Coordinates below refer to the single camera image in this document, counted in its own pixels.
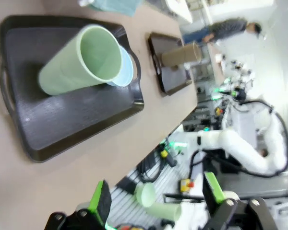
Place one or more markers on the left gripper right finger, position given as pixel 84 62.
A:
pixel 213 191

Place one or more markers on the person in dark grey shirt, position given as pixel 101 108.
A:
pixel 225 27

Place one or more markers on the pale green tumbler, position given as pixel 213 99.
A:
pixel 163 210

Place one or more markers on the light blue bowl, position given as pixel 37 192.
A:
pixel 126 69

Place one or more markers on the pale green bowl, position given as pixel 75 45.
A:
pixel 146 195

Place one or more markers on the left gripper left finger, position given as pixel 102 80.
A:
pixel 99 203

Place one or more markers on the tall brown cup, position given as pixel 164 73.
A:
pixel 177 56

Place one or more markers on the tall pale green cup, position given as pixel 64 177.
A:
pixel 67 69

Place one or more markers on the large dark brown tray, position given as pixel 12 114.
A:
pixel 62 119

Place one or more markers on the small dark brown tray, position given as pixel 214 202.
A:
pixel 172 81

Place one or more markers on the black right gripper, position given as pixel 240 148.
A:
pixel 240 94

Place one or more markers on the green cloth mat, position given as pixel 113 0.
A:
pixel 115 6

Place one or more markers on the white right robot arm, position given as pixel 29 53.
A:
pixel 242 148

